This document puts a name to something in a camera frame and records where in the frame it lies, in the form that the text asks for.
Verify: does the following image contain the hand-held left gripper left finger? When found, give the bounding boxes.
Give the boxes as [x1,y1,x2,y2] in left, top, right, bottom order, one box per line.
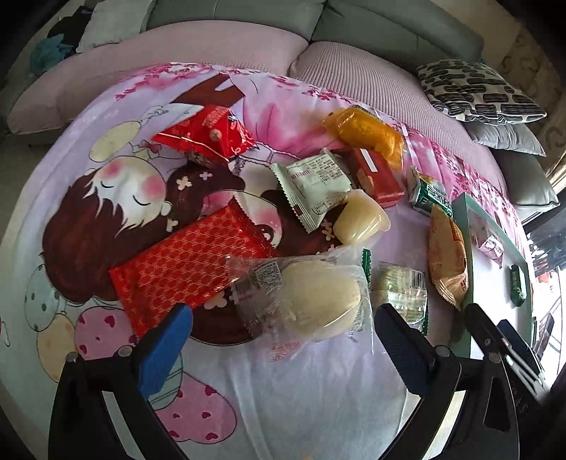
[48,303,194,460]

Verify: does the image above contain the grey sofa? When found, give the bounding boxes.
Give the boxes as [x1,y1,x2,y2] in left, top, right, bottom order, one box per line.
[146,0,560,208]

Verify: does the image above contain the pink snack packet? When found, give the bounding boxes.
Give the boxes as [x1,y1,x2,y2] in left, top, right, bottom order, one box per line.
[471,221,505,268]

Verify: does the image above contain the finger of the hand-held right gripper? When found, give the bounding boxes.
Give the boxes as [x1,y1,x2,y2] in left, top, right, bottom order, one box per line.
[497,319,545,399]
[464,304,502,361]

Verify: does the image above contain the clear-wrapped white pastry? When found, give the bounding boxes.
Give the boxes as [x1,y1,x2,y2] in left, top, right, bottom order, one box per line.
[225,248,372,355]

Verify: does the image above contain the printed blanket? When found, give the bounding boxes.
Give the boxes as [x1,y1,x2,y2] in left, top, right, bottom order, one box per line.
[0,62,531,460]

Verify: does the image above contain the large red patterned snack packet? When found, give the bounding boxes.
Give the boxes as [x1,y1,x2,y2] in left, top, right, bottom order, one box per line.
[109,204,277,339]

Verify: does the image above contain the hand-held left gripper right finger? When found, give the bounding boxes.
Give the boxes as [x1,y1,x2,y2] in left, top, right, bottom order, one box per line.
[375,304,520,460]

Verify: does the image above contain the small dark green packet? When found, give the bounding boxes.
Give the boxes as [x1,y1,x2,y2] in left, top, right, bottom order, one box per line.
[508,264,527,307]

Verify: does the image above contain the teal cloth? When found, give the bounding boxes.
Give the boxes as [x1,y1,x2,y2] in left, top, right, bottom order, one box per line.
[29,35,78,74]

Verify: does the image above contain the teal cardboard box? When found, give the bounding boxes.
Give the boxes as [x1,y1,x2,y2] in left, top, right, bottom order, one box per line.
[451,192,538,359]

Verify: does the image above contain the grey pillow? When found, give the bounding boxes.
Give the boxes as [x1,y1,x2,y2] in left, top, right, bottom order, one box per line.
[464,119,547,157]

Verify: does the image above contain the white and green snack packet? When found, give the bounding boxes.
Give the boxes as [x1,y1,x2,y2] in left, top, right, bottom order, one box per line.
[271,148,354,233]

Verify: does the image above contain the dark red snack packet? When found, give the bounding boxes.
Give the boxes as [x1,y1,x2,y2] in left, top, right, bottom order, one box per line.
[334,148,406,208]

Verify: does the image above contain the orange translucent snack packet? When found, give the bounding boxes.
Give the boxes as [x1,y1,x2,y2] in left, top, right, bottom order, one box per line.
[323,106,405,171]

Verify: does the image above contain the dark clothes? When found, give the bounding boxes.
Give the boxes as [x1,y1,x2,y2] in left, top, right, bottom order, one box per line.
[46,6,96,42]

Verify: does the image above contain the red triangular snack packet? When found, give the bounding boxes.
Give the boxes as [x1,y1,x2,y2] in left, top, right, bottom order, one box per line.
[151,104,258,168]

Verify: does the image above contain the pale yellow jelly cup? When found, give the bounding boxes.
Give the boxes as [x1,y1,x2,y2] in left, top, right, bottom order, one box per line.
[333,191,392,246]

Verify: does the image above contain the yellow potato chip packet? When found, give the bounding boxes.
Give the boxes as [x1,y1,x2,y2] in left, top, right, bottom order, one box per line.
[427,204,469,310]

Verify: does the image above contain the clear green-edged snack packet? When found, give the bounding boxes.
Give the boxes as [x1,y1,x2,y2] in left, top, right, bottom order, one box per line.
[362,250,429,350]

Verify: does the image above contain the pink sofa cover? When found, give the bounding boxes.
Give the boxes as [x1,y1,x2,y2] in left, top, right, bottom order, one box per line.
[8,20,509,191]

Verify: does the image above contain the black and white patterned pillow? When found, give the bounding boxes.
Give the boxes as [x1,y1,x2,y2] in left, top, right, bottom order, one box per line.
[416,59,548,127]

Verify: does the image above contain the green and white striped packet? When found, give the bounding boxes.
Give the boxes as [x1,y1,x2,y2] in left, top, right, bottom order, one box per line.
[407,166,454,217]

